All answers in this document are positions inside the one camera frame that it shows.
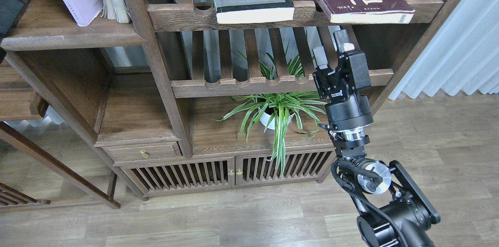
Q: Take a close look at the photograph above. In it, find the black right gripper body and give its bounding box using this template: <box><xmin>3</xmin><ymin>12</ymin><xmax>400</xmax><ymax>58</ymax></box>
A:
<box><xmin>313</xmin><ymin>51</ymin><xmax>373</xmax><ymax>132</ymax></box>

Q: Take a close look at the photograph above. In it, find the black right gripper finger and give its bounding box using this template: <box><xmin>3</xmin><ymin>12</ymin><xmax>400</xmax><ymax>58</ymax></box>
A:
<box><xmin>313</xmin><ymin>46</ymin><xmax>329</xmax><ymax>70</ymax></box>
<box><xmin>333</xmin><ymin>29</ymin><xmax>355</xmax><ymax>53</ymax></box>

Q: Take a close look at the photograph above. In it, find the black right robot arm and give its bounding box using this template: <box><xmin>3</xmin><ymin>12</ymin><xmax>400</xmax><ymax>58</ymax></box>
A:
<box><xmin>313</xmin><ymin>29</ymin><xmax>441</xmax><ymax>247</ymax></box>

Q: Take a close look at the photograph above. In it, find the white plant pot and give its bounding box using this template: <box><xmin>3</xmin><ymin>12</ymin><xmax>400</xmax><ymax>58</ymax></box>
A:
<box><xmin>257</xmin><ymin>108</ymin><xmax>295</xmax><ymax>131</ymax></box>

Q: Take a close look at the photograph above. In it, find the wooden side furniture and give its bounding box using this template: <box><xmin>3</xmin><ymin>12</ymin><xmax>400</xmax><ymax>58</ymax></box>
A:
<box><xmin>1</xmin><ymin>51</ymin><xmax>120</xmax><ymax>209</ymax></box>

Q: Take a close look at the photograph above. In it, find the white curtain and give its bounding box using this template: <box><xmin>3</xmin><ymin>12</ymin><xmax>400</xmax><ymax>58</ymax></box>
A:
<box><xmin>389</xmin><ymin>0</ymin><xmax>499</xmax><ymax>100</ymax></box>

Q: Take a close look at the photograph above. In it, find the dark wooden bookshelf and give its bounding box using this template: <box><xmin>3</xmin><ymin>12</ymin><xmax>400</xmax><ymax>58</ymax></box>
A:
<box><xmin>0</xmin><ymin>0</ymin><xmax>488</xmax><ymax>201</ymax></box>

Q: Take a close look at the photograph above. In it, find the brass drawer knob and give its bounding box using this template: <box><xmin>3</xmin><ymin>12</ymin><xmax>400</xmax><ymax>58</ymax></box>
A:
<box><xmin>140</xmin><ymin>150</ymin><xmax>150</xmax><ymax>159</ymax></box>

